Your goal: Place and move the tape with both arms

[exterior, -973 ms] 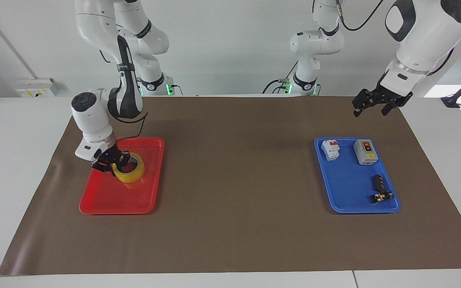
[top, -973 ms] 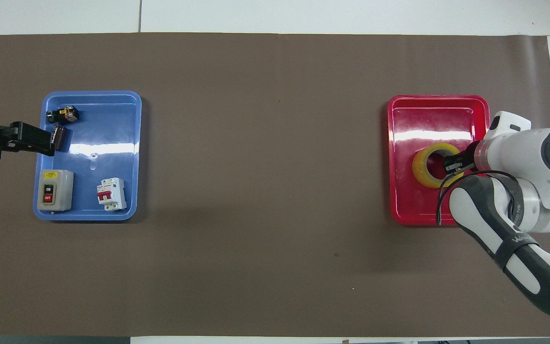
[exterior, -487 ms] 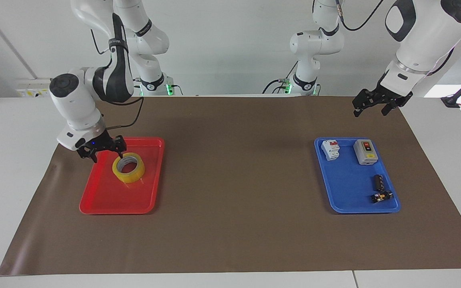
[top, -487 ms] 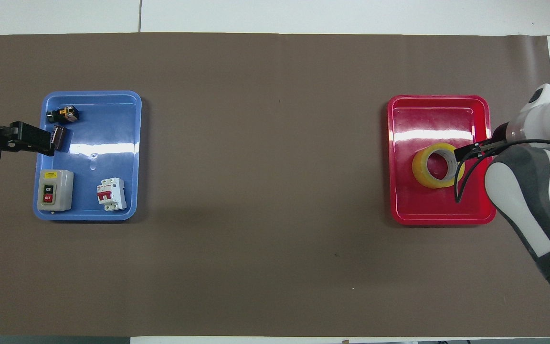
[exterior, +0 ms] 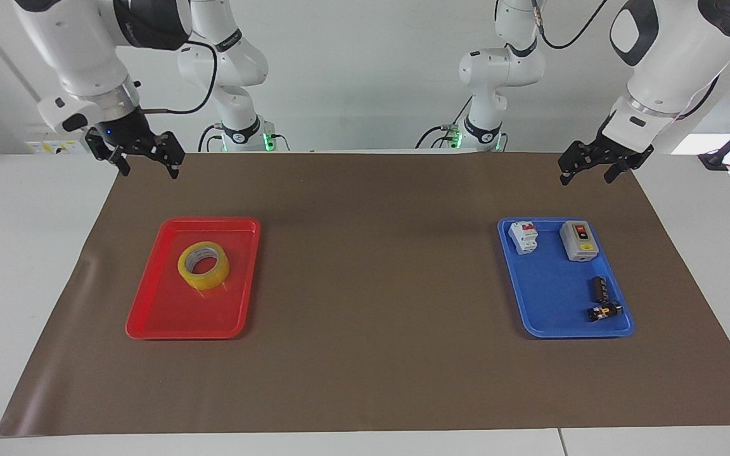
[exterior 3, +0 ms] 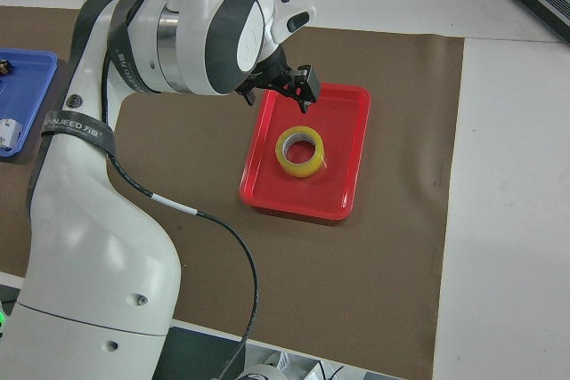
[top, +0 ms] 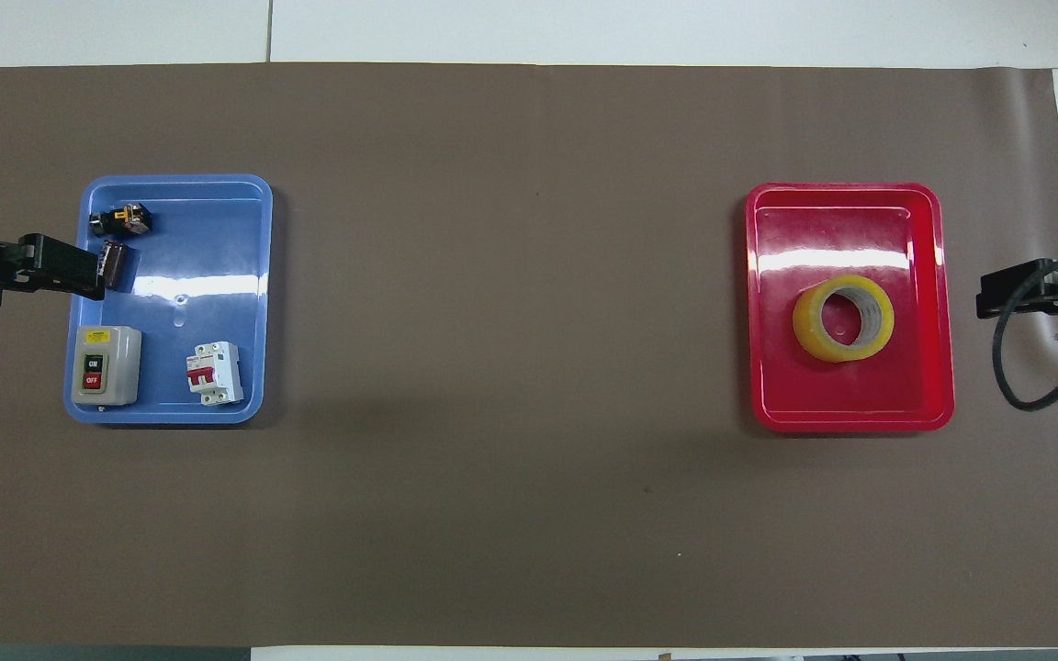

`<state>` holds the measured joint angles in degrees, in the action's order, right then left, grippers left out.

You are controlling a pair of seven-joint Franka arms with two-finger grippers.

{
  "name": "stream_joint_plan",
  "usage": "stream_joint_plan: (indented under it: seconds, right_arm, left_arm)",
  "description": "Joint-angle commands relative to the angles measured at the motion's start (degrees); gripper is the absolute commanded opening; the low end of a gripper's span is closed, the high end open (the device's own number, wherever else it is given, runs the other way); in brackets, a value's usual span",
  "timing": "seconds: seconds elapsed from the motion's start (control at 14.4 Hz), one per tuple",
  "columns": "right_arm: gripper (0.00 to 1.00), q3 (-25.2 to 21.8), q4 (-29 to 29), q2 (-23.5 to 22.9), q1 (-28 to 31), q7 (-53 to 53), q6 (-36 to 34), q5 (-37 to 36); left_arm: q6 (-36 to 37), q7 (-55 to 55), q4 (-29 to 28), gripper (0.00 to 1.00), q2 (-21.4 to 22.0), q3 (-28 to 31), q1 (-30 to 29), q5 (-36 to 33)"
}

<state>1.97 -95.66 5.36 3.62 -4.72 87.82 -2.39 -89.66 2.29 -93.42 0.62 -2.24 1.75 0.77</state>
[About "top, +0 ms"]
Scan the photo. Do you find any yellow tape roll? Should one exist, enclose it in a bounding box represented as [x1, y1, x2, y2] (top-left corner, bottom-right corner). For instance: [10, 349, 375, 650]
[792, 274, 896, 364]

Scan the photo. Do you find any dark brown small component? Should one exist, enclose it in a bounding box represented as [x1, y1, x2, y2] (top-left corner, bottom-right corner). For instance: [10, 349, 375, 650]
[98, 240, 134, 294]

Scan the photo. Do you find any blue plastic tray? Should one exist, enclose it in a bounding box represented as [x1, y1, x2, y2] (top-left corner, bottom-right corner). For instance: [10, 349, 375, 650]
[63, 174, 274, 426]

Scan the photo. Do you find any white circuit breaker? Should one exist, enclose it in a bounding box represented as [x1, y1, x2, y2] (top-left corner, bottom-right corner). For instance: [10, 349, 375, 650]
[184, 341, 246, 408]

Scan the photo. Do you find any red plastic tray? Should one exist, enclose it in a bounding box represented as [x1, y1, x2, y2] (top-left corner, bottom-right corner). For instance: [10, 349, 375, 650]
[743, 182, 957, 434]

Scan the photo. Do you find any black and yellow push-button switch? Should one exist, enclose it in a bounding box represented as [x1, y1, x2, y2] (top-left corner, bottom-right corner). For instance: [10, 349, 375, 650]
[89, 203, 156, 239]

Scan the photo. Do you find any grey on-off switch box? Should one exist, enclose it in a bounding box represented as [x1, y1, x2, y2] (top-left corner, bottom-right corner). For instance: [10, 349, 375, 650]
[69, 325, 143, 408]

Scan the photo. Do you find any black cable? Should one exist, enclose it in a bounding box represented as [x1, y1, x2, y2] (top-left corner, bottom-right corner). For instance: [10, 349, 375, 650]
[992, 255, 1058, 412]

